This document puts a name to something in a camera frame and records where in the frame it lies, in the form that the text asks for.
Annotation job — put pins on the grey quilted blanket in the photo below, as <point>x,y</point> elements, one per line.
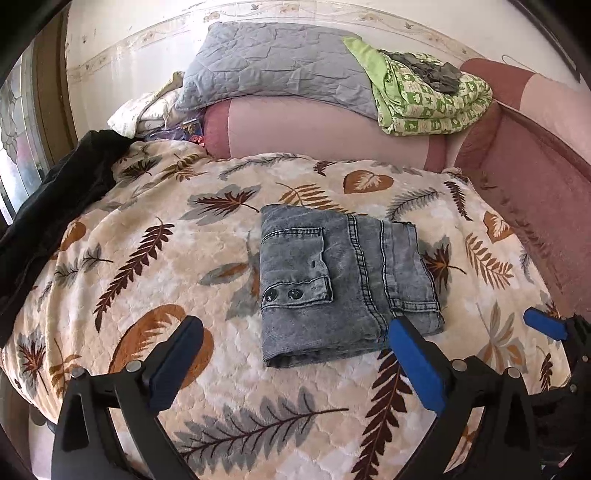
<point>277,60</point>

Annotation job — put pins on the grey-blue denim pants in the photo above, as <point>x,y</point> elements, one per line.
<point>351,277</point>

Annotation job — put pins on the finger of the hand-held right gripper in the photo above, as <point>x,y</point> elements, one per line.
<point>545,323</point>

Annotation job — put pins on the green printed blanket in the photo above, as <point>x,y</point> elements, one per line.
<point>415,108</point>

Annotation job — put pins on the cream leaf-print blanket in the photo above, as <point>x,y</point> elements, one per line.
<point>184,258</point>

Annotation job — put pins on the small grey cloth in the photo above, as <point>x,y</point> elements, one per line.
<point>429,69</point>

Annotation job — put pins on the white crumpled cloth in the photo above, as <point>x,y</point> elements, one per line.
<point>138,115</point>

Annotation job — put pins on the black cloth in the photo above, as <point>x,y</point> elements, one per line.
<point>60,194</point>

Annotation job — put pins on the colourful small packets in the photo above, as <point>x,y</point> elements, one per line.
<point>189,130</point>

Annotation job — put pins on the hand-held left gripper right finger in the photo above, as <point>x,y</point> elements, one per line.
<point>415,364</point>

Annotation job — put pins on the patterned glass window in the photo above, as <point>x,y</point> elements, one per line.
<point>18,138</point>

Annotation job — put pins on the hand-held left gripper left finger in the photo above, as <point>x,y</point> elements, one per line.
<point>175,364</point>

